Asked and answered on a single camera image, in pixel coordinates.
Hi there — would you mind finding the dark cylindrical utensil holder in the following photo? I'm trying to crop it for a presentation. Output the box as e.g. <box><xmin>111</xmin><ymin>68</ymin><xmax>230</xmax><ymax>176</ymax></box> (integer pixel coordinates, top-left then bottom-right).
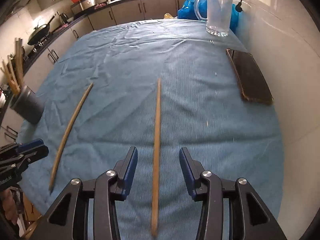
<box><xmin>10</xmin><ymin>85</ymin><xmax>44</xmax><ymax>125</ymax></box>

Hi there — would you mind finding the wooden chopstick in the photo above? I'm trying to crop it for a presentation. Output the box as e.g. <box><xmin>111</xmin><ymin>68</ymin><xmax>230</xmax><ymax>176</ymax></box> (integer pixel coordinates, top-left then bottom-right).
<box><xmin>48</xmin><ymin>83</ymin><xmax>93</xmax><ymax>194</ymax></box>
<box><xmin>15</xmin><ymin>38</ymin><xmax>23</xmax><ymax>87</ymax></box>
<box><xmin>151</xmin><ymin>78</ymin><xmax>161</xmax><ymax>238</ymax></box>
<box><xmin>1</xmin><ymin>60</ymin><xmax>20</xmax><ymax>96</ymax></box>
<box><xmin>7</xmin><ymin>55</ymin><xmax>20</xmax><ymax>93</ymax></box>

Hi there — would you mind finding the operator hand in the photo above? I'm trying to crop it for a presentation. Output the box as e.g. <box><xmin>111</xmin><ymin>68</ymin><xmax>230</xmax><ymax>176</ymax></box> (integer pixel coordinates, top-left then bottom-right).
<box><xmin>1</xmin><ymin>189</ymin><xmax>18</xmax><ymax>225</ymax></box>

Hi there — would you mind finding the wooden chopstick on table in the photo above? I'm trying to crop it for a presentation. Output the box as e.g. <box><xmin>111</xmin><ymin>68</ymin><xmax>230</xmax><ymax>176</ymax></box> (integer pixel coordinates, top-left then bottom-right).
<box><xmin>48</xmin><ymin>83</ymin><xmax>93</xmax><ymax>194</ymax></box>

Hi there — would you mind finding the blue table cloth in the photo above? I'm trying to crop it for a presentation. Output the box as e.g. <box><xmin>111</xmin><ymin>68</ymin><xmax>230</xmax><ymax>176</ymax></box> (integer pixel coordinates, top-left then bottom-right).
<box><xmin>18</xmin><ymin>20</ymin><xmax>284</xmax><ymax>239</ymax></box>

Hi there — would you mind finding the black wok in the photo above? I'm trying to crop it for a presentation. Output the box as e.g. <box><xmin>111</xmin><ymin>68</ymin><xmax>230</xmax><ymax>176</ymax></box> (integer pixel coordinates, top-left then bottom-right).
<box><xmin>27</xmin><ymin>15</ymin><xmax>55</xmax><ymax>46</ymax></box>

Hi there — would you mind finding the black smartphone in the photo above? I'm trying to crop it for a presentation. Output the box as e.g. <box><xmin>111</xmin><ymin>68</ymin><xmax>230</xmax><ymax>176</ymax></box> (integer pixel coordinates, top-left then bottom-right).
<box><xmin>226</xmin><ymin>48</ymin><xmax>273</xmax><ymax>105</ymax></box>

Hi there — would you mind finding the kettle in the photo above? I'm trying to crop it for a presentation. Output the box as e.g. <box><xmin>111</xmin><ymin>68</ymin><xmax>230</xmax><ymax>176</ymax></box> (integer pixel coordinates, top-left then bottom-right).
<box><xmin>59</xmin><ymin>12</ymin><xmax>68</xmax><ymax>24</ymax></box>

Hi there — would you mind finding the silver rice cooker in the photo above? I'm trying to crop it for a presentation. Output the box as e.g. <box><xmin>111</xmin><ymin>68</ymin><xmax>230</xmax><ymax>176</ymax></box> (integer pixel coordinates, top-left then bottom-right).
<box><xmin>71</xmin><ymin>0</ymin><xmax>96</xmax><ymax>14</ymax></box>

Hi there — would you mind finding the yellow plastic bag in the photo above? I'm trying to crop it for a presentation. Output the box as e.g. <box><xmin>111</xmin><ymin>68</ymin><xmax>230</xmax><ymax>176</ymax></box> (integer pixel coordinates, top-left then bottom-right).
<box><xmin>164</xmin><ymin>13</ymin><xmax>174</xmax><ymax>19</ymax></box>

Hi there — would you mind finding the clear glass mug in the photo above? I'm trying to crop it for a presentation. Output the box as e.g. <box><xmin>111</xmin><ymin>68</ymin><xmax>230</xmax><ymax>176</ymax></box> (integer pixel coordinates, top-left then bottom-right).
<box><xmin>194</xmin><ymin>0</ymin><xmax>233</xmax><ymax>37</ymax></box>

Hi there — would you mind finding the blue plastic bag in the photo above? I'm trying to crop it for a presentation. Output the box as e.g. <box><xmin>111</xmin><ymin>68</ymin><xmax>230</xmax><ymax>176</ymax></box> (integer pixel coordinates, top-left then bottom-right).
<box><xmin>177</xmin><ymin>0</ymin><xmax>239</xmax><ymax>34</ymax></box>

